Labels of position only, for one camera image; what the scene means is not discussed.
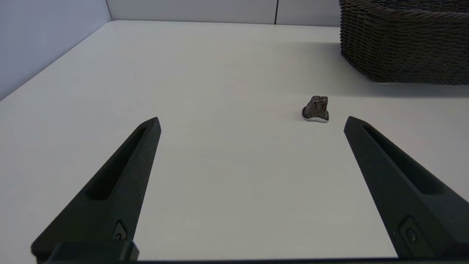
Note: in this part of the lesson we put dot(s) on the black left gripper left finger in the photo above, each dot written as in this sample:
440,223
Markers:
110,190

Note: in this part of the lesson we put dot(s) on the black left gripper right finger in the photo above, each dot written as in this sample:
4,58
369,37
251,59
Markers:
406,187

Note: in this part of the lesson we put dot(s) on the brown coffee capsule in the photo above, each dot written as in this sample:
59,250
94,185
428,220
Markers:
316,109

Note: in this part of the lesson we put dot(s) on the dark brown wicker basket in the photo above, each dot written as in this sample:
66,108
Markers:
403,40

